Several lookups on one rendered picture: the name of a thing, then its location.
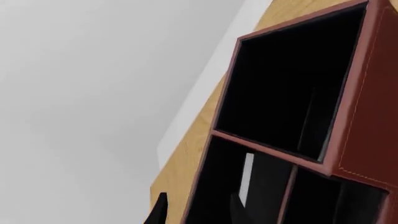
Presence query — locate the black book with white pages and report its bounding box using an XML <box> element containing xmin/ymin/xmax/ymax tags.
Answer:
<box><xmin>238</xmin><ymin>151</ymin><xmax>295</xmax><ymax>224</ymax></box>

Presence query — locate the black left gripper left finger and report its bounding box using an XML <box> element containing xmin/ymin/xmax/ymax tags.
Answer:
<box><xmin>142</xmin><ymin>192</ymin><xmax>169</xmax><ymax>224</ymax></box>

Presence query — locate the dark grey book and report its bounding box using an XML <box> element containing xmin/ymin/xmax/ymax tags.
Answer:
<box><xmin>297</xmin><ymin>86</ymin><xmax>332</xmax><ymax>163</ymax></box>

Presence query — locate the red-brown desk caddy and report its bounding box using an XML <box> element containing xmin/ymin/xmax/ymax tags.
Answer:
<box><xmin>180</xmin><ymin>0</ymin><xmax>398</xmax><ymax>224</ymax></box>

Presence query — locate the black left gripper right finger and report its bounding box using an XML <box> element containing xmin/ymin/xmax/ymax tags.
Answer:
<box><xmin>229</xmin><ymin>192</ymin><xmax>250</xmax><ymax>224</ymax></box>

